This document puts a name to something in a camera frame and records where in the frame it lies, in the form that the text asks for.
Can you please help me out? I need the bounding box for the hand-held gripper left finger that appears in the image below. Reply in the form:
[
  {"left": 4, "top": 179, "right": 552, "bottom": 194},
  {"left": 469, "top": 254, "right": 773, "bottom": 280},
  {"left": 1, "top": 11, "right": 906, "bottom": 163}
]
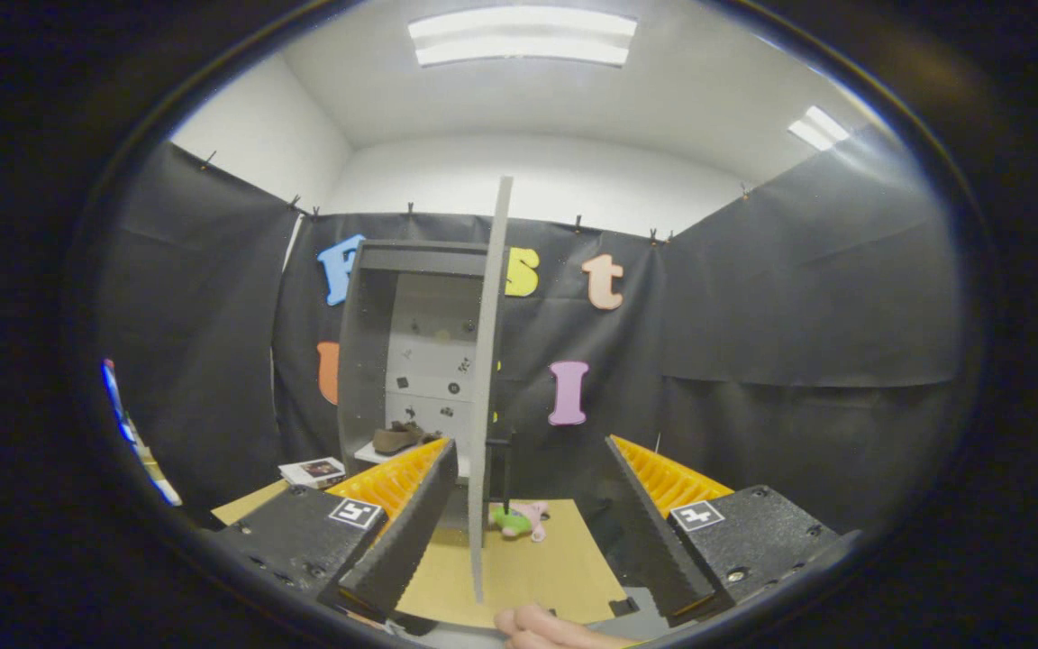
[{"left": 204, "top": 437, "right": 460, "bottom": 623}]

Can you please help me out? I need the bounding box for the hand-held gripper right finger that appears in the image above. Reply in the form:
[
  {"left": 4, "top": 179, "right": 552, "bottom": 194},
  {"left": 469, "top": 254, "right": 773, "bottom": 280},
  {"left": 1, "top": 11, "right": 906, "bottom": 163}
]
[{"left": 605, "top": 434, "right": 862, "bottom": 623}]

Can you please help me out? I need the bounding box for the brown fuzzy shoe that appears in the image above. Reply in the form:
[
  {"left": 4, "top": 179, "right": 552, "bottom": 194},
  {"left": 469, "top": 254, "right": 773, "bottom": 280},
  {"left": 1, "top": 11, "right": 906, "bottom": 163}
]
[{"left": 372, "top": 421, "right": 443, "bottom": 455}]

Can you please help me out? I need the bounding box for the grey shoe cabinet door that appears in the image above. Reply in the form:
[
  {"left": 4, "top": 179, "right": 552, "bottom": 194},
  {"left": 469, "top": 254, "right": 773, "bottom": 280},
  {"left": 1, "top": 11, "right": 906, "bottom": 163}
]
[{"left": 468, "top": 176, "right": 517, "bottom": 605}]

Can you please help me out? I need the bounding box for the grey shoe cabinet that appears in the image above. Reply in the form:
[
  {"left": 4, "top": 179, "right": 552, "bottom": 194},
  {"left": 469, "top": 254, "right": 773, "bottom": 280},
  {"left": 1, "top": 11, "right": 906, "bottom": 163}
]
[{"left": 337, "top": 239, "right": 493, "bottom": 533}]

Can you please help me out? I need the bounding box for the tan cardboard floor sheet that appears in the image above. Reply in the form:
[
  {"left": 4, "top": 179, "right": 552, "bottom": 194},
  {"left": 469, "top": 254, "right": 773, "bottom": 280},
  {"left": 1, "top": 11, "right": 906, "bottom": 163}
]
[{"left": 211, "top": 478, "right": 633, "bottom": 629}]

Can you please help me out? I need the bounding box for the stack of books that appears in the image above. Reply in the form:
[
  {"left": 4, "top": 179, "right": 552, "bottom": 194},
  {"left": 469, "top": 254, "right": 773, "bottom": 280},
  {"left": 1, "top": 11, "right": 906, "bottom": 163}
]
[{"left": 278, "top": 457, "right": 347, "bottom": 490}]

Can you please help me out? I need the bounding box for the pink and green plush toy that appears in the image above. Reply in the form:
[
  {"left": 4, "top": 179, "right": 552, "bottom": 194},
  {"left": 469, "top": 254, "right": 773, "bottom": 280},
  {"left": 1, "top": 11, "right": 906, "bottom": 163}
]
[{"left": 488, "top": 501, "right": 550, "bottom": 543}]

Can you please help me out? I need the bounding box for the black backdrop cloth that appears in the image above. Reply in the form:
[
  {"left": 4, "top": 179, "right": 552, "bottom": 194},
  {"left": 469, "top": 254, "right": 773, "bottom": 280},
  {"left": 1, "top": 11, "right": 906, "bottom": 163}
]
[{"left": 96, "top": 126, "right": 966, "bottom": 533}]

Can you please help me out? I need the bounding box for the large ceiling light panel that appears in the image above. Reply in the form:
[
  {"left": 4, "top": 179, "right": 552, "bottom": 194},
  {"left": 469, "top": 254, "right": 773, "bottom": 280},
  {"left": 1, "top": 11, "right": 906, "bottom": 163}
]
[{"left": 408, "top": 7, "right": 638, "bottom": 68}]

